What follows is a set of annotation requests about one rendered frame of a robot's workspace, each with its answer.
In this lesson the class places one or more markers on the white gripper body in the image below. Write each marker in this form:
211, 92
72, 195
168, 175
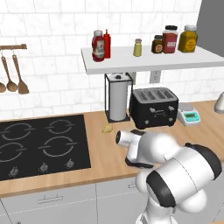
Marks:
133, 151

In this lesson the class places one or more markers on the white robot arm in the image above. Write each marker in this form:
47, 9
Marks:
180, 175

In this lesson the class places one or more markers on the yellow-green shaker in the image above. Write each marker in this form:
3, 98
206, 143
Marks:
137, 49

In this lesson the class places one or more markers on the red squeeze bottle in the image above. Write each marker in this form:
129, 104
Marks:
107, 43

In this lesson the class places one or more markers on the small yellow lump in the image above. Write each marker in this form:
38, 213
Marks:
107, 128

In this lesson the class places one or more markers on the narrow grey drawer front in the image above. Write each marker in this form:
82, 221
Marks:
113, 188

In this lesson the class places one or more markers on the black four-slot toaster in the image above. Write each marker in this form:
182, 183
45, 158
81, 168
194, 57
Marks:
154, 109

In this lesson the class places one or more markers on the white paper towel roll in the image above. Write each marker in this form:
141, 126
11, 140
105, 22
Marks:
118, 99

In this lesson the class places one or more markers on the narrow grey cupboard door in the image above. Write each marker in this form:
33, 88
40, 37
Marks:
116, 210

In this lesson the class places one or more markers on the grey hob knob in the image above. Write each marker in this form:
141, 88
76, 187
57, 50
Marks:
13, 171
69, 163
43, 167

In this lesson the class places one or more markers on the white kitchen scale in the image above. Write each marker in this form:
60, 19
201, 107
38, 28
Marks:
189, 116

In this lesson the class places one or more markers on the wide grey drawer front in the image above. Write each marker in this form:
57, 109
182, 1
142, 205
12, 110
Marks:
75, 195

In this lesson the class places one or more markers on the black hob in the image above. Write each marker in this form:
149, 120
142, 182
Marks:
43, 145

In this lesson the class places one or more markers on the wide grey cupboard door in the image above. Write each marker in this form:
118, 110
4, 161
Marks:
58, 215

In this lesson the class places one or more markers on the small brown jar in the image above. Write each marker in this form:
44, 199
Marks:
157, 45

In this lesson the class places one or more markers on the red ketchup jar white lid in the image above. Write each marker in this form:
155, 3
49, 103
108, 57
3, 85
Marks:
98, 46

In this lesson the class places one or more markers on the red jar black lid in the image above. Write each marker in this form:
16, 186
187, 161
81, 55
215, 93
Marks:
169, 40

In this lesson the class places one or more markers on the yellow mustard jar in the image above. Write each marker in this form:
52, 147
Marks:
187, 40

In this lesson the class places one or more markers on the wooden spatula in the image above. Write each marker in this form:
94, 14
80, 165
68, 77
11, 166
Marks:
22, 86

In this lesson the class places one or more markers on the wooden spoon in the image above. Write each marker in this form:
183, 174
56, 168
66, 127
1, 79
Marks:
11, 84
1, 87

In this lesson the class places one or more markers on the white wall socket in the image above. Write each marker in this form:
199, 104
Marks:
155, 76
133, 77

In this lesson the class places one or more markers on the white wall shelf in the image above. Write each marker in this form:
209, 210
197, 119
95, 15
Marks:
151, 61

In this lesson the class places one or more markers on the grey wall cabinet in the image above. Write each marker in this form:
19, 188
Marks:
211, 23

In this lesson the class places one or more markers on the wooden hanging rail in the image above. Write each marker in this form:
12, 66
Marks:
14, 46

